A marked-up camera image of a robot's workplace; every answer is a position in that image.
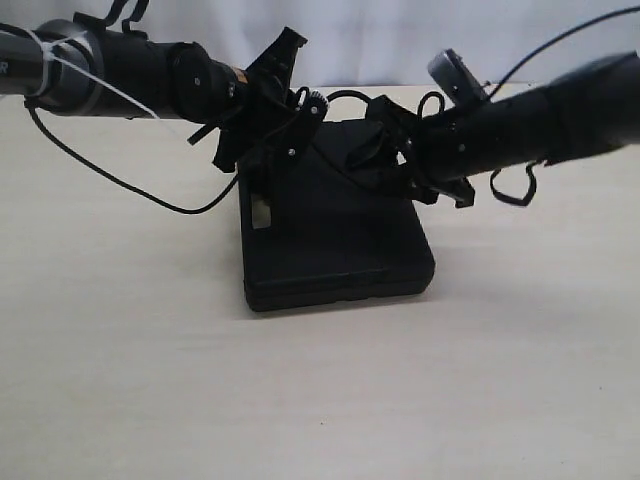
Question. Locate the white backdrop curtain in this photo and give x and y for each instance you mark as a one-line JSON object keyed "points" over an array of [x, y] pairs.
{"points": [[389, 43]]}

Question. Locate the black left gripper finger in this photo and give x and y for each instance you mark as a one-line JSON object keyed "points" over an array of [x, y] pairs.
{"points": [[233, 145], [278, 59]]}

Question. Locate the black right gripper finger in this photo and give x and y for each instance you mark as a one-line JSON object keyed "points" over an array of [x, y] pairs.
{"points": [[389, 180], [372, 143]]}

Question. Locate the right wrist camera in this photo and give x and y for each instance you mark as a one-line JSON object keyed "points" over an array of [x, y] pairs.
{"points": [[451, 74]]}

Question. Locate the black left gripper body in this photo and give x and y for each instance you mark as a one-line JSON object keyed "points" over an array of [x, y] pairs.
{"points": [[261, 106]]}

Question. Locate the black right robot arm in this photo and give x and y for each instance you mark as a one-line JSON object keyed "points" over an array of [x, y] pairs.
{"points": [[590, 111]]}

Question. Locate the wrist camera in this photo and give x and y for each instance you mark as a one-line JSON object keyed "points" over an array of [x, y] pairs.
{"points": [[451, 74], [298, 135]]}

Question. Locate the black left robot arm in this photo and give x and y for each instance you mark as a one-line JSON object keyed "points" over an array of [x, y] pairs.
{"points": [[82, 68]]}

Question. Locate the black plastic carrying case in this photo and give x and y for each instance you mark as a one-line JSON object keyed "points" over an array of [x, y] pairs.
{"points": [[329, 240]]}

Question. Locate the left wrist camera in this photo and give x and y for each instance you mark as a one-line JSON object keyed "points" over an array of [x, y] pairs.
{"points": [[298, 135]]}

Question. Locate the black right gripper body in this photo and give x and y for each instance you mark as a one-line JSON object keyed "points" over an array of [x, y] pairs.
{"points": [[403, 126]]}

